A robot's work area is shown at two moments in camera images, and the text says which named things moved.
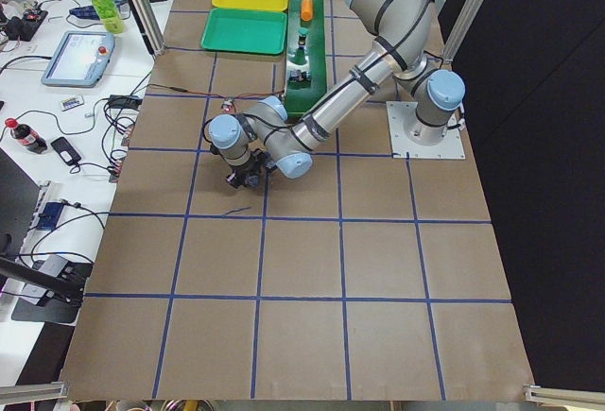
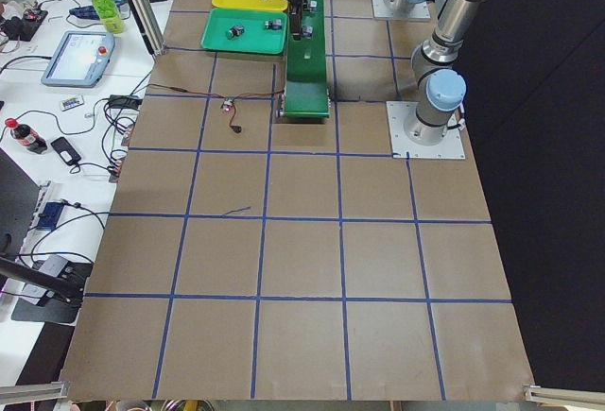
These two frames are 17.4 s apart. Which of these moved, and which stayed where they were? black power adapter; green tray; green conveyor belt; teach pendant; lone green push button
Moved: lone green push button
Stayed: green tray; black power adapter; teach pendant; green conveyor belt
